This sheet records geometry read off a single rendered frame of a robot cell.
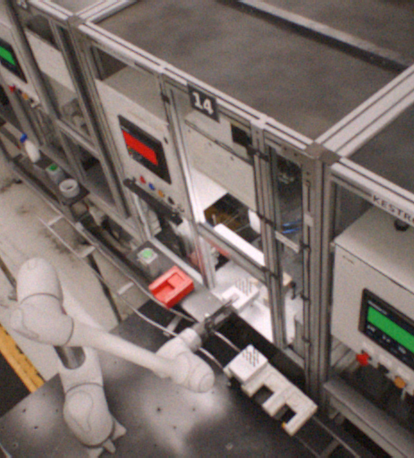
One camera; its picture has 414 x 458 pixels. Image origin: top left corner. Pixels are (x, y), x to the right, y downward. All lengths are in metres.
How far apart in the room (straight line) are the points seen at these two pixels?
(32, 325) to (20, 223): 2.66
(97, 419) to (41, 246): 2.12
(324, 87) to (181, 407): 1.49
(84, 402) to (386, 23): 1.71
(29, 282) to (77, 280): 1.98
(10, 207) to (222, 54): 3.12
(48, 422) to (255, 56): 1.75
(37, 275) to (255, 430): 1.09
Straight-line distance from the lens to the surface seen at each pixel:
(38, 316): 1.89
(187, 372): 2.05
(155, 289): 2.52
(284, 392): 2.29
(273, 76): 1.69
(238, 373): 2.28
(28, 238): 4.36
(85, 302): 3.81
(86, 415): 2.33
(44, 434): 2.66
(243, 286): 2.32
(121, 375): 2.66
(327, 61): 1.74
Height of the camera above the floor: 2.95
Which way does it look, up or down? 48 degrees down
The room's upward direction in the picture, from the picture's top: 12 degrees counter-clockwise
